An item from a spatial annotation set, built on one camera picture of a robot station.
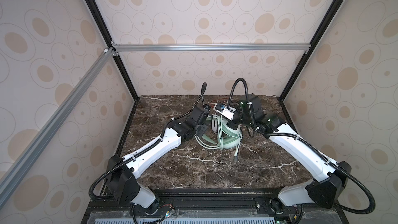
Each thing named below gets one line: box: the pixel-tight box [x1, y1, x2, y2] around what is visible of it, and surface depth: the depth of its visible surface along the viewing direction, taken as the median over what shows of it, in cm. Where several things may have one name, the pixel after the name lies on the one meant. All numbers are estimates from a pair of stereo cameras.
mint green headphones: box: [194, 114, 243, 150], surface depth 73 cm
